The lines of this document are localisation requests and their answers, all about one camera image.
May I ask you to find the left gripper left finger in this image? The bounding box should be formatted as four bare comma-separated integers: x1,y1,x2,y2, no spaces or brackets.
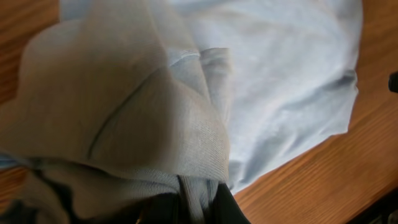
136,194,180,224

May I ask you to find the light blue printed t-shirt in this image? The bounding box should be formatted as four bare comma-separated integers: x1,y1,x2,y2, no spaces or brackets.
1,0,363,223

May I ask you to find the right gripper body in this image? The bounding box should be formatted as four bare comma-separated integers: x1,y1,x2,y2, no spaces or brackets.
388,72,398,93

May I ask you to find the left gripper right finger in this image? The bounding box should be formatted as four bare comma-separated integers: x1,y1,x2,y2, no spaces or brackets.
213,184,250,224

